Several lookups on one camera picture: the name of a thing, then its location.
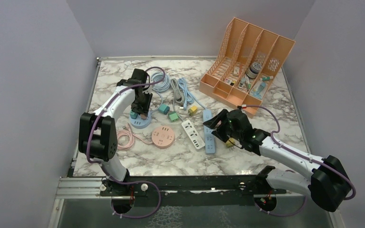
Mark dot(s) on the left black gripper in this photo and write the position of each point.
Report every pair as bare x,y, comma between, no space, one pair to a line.
143,109

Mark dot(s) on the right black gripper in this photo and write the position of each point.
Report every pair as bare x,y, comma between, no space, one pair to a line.
219,132

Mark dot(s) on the pink charger plug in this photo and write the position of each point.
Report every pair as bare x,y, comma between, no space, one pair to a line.
143,116

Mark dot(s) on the green charger plug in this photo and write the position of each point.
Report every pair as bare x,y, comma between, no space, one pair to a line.
173,116
133,115

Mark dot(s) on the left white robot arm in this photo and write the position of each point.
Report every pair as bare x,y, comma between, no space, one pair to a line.
97,137

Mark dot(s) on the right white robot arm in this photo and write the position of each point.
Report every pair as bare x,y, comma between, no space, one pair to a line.
324,180

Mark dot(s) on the yellow charger plug front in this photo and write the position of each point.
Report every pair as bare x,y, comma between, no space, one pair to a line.
230,143

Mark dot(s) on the yellow charger plug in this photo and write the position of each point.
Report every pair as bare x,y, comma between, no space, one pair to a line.
192,110
230,143

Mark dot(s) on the teal charger plug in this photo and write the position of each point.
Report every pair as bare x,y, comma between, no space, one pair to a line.
164,109

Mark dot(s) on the yellow charger plug back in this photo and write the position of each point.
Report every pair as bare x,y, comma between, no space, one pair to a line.
192,110

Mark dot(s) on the blue round power strip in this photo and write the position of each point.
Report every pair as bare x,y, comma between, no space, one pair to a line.
138,123

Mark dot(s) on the blue long power strip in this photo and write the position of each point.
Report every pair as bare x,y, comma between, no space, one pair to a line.
208,136

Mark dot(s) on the white power strip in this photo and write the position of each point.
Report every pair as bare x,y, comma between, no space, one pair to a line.
193,134

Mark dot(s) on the pink round power strip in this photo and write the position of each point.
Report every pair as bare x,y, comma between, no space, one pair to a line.
163,137

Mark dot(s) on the orange file organizer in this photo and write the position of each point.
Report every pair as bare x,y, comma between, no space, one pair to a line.
244,43

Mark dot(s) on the black mounting rail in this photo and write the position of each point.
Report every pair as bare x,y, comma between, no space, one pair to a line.
186,191

